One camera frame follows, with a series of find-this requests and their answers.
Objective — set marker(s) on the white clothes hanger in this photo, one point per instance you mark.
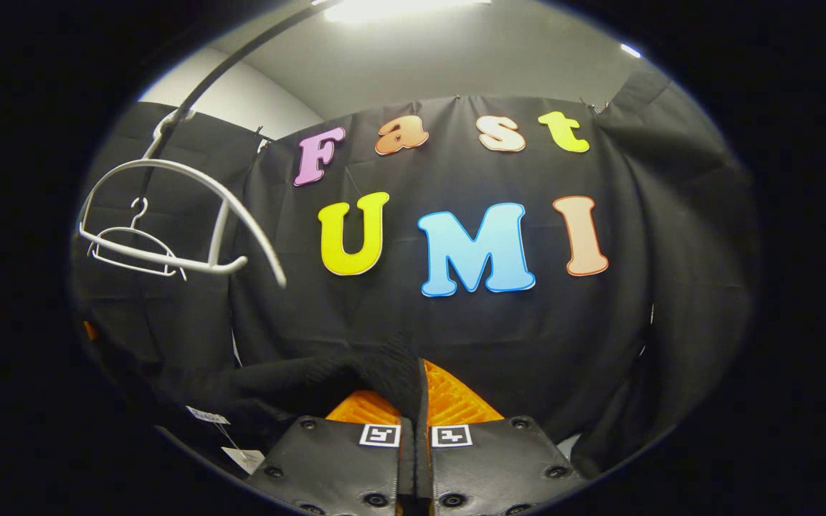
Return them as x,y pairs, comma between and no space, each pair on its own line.
221,231
139,221

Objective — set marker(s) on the black metal clothes rack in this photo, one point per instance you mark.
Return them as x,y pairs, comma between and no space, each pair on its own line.
216,79

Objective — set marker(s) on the black knit jacket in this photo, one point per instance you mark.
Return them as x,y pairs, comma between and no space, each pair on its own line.
298,387

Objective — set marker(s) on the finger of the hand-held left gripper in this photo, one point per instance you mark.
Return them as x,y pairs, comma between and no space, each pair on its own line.
91,330

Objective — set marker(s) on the black backdrop cloth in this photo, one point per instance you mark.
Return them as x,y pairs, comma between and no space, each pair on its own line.
456,337

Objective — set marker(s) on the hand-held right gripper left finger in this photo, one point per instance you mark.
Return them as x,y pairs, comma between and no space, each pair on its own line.
334,466

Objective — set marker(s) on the large ceiling light panel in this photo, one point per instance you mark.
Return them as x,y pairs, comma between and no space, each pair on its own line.
399,8

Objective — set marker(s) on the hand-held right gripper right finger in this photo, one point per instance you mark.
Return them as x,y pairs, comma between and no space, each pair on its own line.
492,466

